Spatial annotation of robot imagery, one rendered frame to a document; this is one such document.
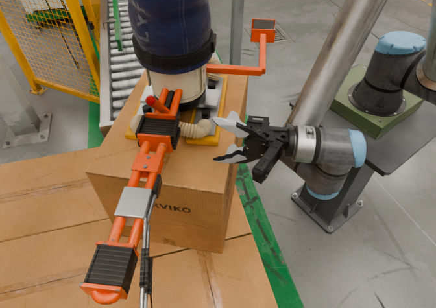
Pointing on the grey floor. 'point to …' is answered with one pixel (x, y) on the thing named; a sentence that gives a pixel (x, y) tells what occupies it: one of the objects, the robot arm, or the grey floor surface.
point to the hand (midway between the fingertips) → (211, 142)
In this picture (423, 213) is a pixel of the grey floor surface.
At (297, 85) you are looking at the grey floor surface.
